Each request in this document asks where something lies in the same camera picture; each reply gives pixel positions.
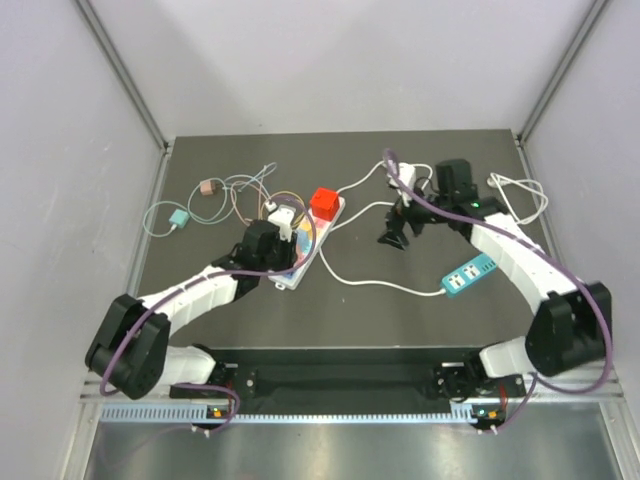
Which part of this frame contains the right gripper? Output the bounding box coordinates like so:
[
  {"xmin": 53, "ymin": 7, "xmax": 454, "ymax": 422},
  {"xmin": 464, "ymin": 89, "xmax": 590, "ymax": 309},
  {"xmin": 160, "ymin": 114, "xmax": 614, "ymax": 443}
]
[{"xmin": 377, "ymin": 179, "xmax": 452, "ymax": 251}]

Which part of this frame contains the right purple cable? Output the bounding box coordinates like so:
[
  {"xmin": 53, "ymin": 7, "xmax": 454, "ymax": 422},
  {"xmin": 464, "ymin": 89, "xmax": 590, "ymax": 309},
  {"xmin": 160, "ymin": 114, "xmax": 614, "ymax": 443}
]
[{"xmin": 382, "ymin": 147, "xmax": 615, "ymax": 434}]

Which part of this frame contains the mint charger plug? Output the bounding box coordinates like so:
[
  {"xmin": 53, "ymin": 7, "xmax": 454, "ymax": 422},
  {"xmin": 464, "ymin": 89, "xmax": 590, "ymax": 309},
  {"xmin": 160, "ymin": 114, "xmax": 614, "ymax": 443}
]
[{"xmin": 169, "ymin": 209, "xmax": 190, "ymax": 230}]

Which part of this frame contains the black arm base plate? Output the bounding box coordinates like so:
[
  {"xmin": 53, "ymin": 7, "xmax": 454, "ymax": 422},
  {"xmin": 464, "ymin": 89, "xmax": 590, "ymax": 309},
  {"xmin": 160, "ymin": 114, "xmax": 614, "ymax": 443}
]
[{"xmin": 198, "ymin": 345, "xmax": 525, "ymax": 400}]

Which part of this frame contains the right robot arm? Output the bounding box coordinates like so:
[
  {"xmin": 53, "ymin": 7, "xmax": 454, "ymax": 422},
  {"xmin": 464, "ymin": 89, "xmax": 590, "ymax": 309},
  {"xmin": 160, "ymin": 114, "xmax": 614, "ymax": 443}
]
[{"xmin": 379, "ymin": 149, "xmax": 613, "ymax": 396}]

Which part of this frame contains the pink charger plug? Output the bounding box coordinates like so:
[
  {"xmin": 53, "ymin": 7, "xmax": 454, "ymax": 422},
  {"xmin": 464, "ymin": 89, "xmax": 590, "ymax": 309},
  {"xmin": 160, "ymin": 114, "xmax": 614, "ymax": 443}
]
[{"xmin": 198, "ymin": 178, "xmax": 224, "ymax": 196}]

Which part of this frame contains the purple cable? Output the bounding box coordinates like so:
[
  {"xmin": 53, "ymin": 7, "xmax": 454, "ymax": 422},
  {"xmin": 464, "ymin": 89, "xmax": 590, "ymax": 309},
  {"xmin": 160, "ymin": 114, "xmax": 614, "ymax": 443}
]
[
  {"xmin": 382, "ymin": 147, "xmax": 615, "ymax": 434},
  {"xmin": 99, "ymin": 195, "xmax": 316, "ymax": 436}
]

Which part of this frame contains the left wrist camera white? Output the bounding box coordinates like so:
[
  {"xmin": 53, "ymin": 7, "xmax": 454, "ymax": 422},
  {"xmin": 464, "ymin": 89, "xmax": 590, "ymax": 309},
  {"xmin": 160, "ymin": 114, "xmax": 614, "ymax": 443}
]
[{"xmin": 264, "ymin": 200, "xmax": 295, "ymax": 242}]

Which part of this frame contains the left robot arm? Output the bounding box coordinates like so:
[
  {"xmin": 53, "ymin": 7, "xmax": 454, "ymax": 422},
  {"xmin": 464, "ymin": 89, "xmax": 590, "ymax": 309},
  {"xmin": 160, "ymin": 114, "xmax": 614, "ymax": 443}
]
[{"xmin": 85, "ymin": 220, "xmax": 297, "ymax": 400}]

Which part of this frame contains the red cube plug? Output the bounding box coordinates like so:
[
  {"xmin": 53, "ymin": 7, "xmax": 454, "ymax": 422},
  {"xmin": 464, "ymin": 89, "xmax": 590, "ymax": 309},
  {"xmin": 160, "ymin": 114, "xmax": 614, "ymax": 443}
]
[{"xmin": 310, "ymin": 187, "xmax": 340, "ymax": 222}]

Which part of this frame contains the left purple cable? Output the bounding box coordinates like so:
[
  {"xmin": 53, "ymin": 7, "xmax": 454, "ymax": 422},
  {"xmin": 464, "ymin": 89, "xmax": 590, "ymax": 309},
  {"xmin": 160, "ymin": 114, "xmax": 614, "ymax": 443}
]
[{"xmin": 99, "ymin": 195, "xmax": 316, "ymax": 436}]

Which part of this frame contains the yellow charging cable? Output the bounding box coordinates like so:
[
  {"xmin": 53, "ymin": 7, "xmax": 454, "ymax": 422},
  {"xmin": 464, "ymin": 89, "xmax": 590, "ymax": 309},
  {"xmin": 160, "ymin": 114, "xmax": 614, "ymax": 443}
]
[{"xmin": 259, "ymin": 189, "xmax": 307, "ymax": 221}]

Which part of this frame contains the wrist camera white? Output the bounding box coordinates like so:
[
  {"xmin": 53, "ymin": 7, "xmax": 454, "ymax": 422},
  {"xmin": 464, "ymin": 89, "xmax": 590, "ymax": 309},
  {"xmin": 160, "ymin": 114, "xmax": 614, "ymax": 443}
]
[
  {"xmin": 385, "ymin": 161, "xmax": 416, "ymax": 207},
  {"xmin": 264, "ymin": 200, "xmax": 295, "ymax": 242}
]

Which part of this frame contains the grey slotted cable duct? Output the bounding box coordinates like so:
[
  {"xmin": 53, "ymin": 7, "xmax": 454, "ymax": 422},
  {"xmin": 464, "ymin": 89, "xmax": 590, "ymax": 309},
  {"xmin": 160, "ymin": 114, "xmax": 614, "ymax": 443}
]
[{"xmin": 100, "ymin": 403, "xmax": 503, "ymax": 425}]

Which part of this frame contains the blue charging cable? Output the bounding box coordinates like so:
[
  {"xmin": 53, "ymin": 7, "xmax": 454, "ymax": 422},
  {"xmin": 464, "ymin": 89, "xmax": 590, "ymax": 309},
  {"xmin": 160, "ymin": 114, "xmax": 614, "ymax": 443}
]
[{"xmin": 224, "ymin": 160, "xmax": 279, "ymax": 211}]

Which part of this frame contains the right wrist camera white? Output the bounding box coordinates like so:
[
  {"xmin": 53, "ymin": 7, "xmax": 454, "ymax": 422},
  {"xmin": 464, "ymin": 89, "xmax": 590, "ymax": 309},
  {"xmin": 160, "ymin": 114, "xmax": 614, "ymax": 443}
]
[{"xmin": 385, "ymin": 161, "xmax": 416, "ymax": 207}]

